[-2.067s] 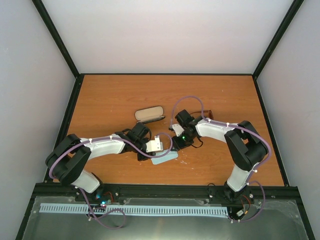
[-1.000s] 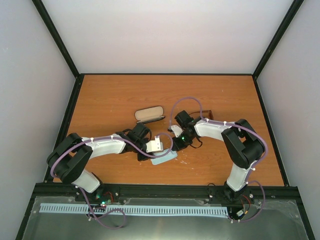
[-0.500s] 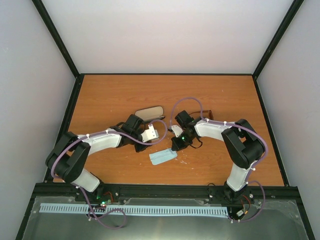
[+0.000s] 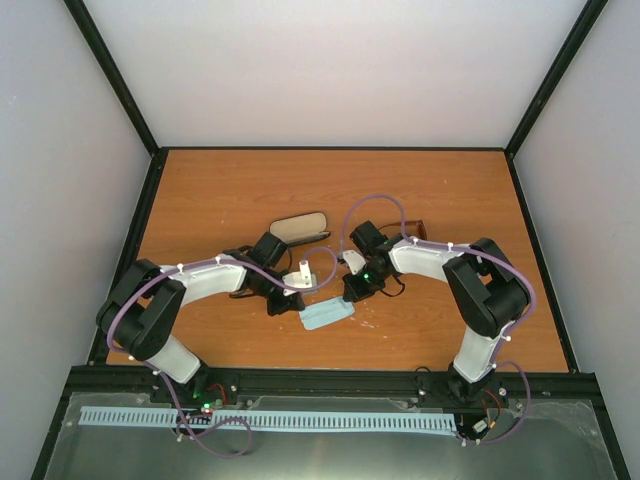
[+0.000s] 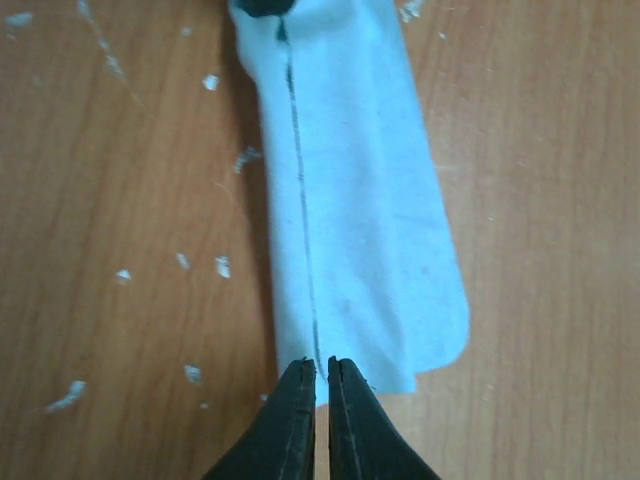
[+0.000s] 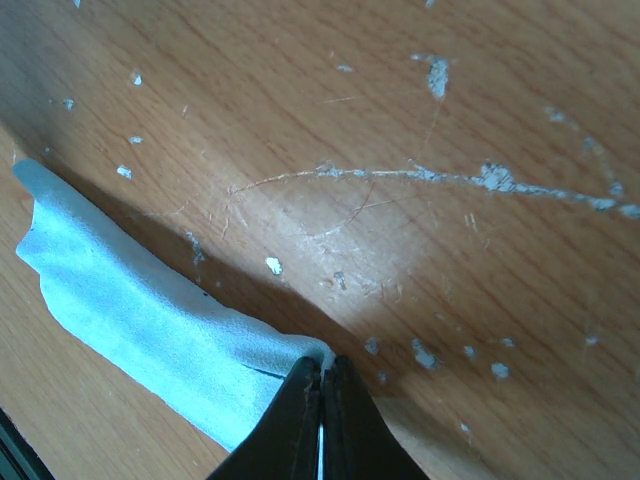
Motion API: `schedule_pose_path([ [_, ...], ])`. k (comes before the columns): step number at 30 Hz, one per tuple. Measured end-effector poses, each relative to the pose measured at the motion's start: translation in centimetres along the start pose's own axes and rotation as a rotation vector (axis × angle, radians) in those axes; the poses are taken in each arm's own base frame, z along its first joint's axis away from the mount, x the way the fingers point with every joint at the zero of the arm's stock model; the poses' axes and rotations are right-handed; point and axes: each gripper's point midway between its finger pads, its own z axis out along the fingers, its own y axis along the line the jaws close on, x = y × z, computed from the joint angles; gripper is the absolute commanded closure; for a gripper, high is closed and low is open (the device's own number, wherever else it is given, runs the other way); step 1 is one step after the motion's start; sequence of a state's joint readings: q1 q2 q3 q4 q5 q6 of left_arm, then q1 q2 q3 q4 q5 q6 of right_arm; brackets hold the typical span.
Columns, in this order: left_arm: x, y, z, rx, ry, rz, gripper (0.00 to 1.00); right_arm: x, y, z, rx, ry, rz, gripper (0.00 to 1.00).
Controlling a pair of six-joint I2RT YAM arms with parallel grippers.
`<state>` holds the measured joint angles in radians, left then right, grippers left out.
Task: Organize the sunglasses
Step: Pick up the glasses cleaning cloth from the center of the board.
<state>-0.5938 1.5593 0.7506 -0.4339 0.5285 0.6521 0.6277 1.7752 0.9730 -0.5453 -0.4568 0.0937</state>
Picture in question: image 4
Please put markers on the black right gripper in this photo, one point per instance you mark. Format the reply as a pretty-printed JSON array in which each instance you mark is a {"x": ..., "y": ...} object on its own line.
[{"x": 355, "y": 291}]

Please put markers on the light blue cleaning cloth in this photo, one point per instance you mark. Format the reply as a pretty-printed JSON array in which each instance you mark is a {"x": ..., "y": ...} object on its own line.
[{"x": 325, "y": 313}]

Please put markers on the black aluminium frame rail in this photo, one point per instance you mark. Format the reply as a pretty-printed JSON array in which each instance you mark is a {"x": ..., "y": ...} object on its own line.
[{"x": 427, "y": 388}]

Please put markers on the light blue cable duct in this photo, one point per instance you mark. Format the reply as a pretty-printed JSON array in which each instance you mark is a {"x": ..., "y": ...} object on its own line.
[{"x": 273, "y": 421}]

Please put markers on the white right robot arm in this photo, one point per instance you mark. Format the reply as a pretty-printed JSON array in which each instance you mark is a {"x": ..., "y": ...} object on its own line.
[{"x": 491, "y": 295}]

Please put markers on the brown sunglasses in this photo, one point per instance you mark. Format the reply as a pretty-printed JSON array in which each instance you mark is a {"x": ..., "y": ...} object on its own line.
[{"x": 411, "y": 228}]

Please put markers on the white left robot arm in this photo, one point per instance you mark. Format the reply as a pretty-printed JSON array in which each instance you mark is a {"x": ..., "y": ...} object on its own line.
[{"x": 140, "y": 312}]

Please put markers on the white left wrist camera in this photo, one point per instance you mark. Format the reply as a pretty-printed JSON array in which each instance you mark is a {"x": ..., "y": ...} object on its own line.
[{"x": 300, "y": 281}]

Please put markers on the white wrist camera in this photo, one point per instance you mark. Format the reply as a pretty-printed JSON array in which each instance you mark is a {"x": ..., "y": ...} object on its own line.
[
  {"x": 300, "y": 281},
  {"x": 354, "y": 261}
]

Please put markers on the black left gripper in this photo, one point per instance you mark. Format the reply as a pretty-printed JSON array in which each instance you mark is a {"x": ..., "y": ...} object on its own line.
[{"x": 290, "y": 303}]

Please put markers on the black glasses case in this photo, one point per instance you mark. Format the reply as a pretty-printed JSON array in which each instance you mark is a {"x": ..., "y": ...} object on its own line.
[{"x": 301, "y": 229}]

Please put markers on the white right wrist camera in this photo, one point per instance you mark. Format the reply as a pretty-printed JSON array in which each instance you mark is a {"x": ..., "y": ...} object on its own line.
[{"x": 354, "y": 261}]

